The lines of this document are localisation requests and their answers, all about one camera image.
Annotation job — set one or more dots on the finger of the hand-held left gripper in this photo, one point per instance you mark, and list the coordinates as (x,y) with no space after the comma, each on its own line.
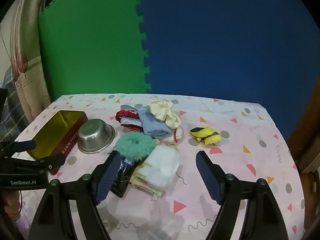
(51,161)
(25,145)

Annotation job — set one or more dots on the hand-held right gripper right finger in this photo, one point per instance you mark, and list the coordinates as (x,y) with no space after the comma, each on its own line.
(208,177)

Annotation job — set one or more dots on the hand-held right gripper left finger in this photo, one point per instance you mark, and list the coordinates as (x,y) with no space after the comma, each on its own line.
(108,173)

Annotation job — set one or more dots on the black packet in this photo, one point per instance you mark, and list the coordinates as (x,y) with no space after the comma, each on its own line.
(122,177)

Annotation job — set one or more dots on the gold tin box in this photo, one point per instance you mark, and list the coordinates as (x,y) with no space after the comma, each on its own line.
(53,130)

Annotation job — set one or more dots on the green fluffy scrunchie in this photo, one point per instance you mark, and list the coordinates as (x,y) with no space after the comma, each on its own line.
(135,146)

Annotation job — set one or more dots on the yellow and black cloth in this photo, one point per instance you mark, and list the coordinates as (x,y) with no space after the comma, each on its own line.
(206,135)

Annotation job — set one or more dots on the white fluffy towel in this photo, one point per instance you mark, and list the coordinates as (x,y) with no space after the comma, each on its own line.
(162,166)

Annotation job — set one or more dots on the white gloves with red trim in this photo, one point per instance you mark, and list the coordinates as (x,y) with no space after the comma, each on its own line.
(175,135)

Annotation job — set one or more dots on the red and white cloth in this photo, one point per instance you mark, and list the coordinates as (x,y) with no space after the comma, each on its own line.
(127,117)

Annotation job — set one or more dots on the light blue towel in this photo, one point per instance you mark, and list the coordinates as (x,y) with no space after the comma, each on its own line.
(152,123)

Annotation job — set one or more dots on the cream scrunchie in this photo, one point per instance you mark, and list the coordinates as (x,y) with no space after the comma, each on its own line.
(162,111)

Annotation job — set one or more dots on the person's left hand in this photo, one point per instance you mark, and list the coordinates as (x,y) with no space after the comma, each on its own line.
(10,201)

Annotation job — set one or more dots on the plaid cloth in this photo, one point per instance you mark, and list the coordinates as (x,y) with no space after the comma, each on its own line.
(11,120)

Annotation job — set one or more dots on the clear plastic bag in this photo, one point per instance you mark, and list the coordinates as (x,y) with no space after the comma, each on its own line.
(143,181)

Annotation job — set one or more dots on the steel bowl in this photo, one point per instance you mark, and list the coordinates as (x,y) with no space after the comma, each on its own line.
(93,136)

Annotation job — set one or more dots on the orange foam mat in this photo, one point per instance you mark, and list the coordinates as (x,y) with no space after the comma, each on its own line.
(306,120)

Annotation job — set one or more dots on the green foam mat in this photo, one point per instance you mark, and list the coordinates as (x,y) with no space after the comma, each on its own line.
(95,42)

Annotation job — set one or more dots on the blue foam mat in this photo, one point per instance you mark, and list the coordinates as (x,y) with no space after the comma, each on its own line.
(225,42)

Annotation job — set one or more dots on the wooden frame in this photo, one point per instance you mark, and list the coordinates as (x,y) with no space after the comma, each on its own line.
(308,166)

